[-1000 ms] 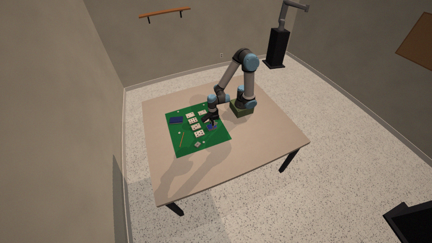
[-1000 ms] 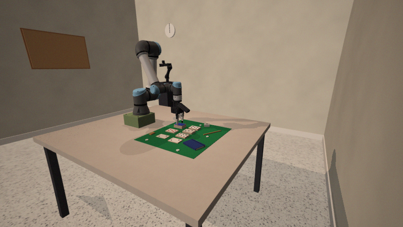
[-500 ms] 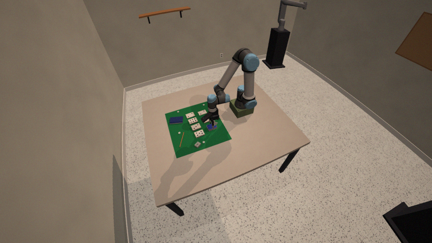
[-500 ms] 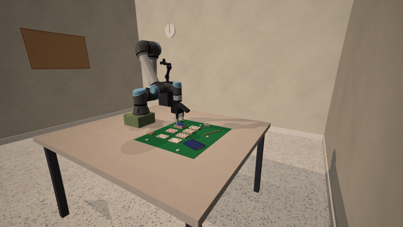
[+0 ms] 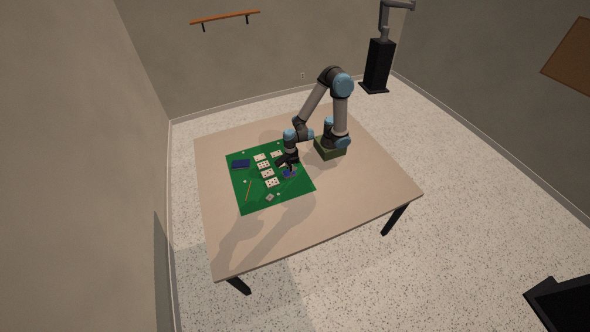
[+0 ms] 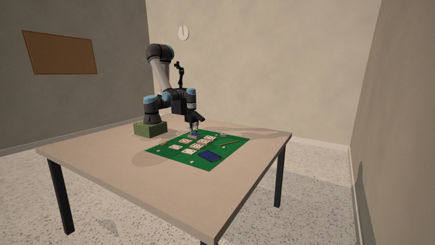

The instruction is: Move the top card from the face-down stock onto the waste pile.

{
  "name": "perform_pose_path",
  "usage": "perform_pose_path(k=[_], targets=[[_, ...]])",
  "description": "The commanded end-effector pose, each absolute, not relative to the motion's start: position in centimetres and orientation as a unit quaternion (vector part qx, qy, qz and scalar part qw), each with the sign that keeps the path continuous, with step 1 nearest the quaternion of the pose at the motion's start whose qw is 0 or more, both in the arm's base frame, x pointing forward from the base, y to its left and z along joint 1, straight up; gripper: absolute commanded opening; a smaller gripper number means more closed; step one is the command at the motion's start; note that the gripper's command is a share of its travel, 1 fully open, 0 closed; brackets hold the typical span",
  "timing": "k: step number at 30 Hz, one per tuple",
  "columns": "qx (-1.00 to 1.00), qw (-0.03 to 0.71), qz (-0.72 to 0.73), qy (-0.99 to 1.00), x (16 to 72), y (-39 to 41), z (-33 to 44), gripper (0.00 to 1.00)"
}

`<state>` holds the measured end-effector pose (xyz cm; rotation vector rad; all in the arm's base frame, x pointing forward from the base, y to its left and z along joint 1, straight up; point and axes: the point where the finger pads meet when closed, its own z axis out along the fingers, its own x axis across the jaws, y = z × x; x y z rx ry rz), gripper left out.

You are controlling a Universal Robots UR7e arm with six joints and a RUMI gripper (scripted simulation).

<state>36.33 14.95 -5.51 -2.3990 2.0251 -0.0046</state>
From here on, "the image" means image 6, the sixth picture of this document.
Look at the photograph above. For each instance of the green felt mat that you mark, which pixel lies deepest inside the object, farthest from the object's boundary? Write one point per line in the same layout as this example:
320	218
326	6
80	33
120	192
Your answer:
199	162

